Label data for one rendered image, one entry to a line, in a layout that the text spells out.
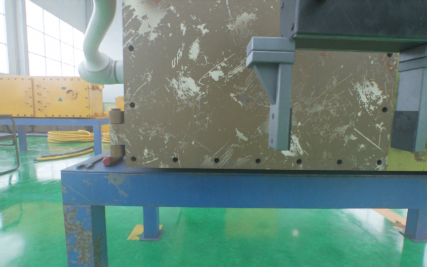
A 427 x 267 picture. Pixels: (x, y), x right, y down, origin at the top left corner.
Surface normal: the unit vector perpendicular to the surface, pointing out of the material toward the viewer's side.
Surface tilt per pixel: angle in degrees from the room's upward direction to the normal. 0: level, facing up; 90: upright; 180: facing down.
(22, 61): 90
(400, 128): 90
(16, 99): 90
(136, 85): 90
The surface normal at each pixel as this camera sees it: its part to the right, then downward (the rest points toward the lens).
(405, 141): -1.00, -0.01
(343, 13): 0.02, 0.11
